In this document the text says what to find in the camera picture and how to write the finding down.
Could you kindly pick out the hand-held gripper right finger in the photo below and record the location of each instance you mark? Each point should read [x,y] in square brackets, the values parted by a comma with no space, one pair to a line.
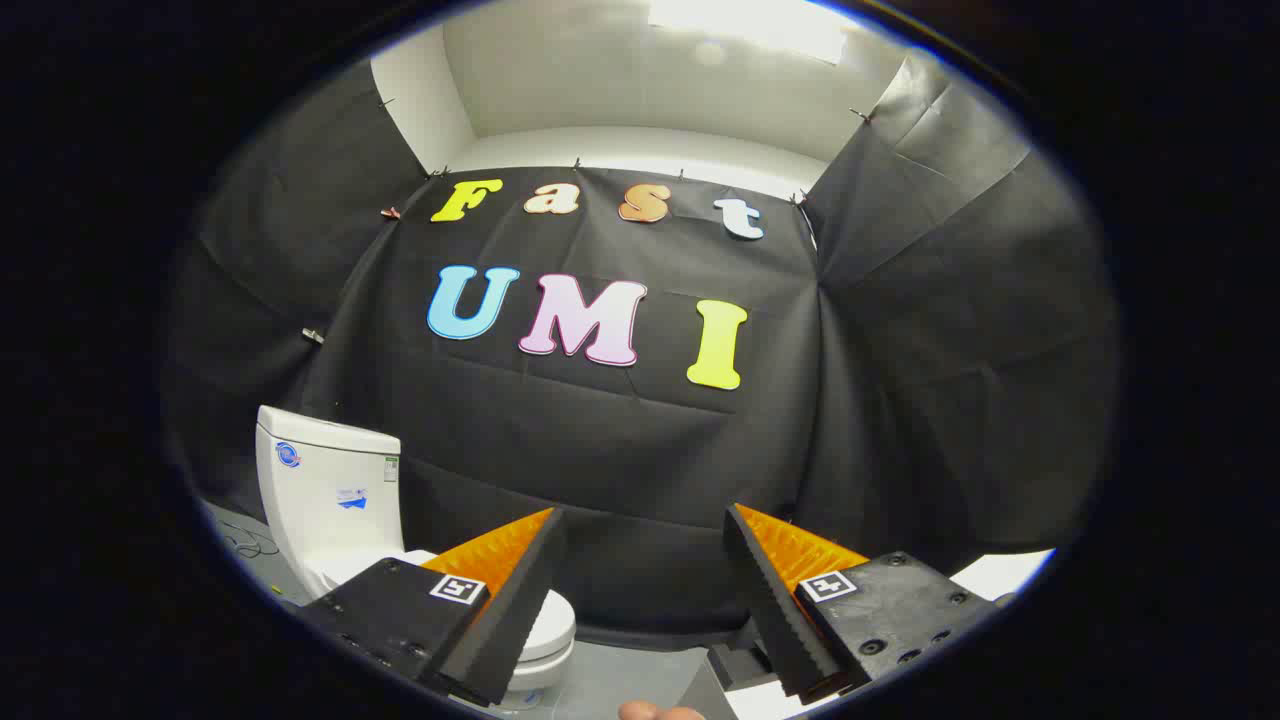
[775,620]

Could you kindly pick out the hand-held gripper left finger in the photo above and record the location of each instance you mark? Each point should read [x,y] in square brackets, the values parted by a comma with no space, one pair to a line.
[515,620]

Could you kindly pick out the white toilet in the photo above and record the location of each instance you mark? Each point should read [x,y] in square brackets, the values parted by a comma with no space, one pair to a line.
[330,470]

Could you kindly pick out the black backdrop cloth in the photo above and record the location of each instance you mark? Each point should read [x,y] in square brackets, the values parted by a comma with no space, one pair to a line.
[600,450]

